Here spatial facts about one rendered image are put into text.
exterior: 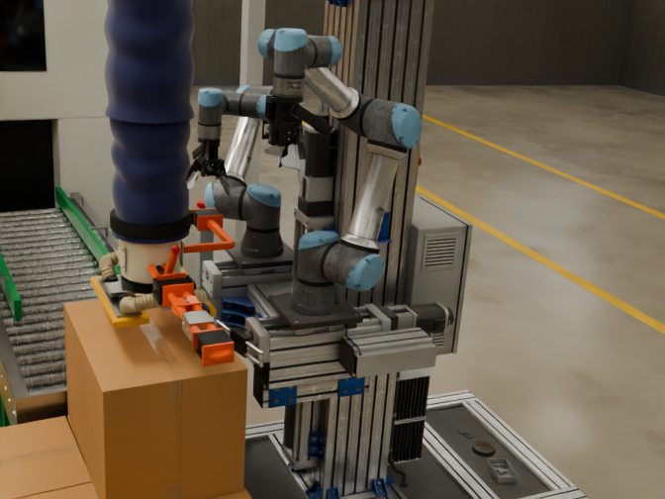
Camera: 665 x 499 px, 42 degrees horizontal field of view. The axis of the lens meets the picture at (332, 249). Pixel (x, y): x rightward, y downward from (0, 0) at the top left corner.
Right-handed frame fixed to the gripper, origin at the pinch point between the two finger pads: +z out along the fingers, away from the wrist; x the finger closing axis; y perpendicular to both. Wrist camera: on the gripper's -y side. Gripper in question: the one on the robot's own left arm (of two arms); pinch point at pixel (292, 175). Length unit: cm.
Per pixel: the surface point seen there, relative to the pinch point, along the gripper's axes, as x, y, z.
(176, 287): -9.7, 26.7, 31.4
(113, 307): -30, 40, 44
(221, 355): 26.9, 25.3, 33.3
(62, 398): -71, 50, 94
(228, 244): -43, 3, 33
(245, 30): -370, -106, 4
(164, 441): -8, 30, 76
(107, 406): -8, 45, 62
